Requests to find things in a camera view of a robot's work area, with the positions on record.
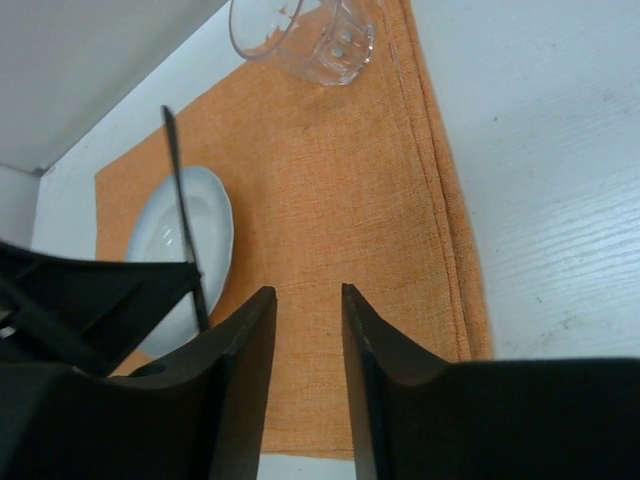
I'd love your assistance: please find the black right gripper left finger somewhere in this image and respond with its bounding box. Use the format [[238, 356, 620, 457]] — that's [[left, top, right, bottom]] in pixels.
[[1, 286, 277, 479]]

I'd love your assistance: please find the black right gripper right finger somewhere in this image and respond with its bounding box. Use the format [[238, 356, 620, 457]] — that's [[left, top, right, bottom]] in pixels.
[[341, 284, 639, 479]]

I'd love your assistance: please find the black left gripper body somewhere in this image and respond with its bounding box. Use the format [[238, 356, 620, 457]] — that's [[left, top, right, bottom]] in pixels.
[[1, 243, 201, 375]]

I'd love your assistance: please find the white round plate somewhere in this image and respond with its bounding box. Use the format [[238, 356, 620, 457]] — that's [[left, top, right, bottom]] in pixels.
[[125, 166, 234, 358]]

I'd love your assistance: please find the black knife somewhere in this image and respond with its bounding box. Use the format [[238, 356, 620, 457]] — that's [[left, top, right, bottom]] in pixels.
[[160, 105, 209, 333]]

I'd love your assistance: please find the clear drinking glass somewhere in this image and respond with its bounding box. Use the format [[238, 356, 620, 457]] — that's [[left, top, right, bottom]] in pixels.
[[228, 0, 375, 86]]

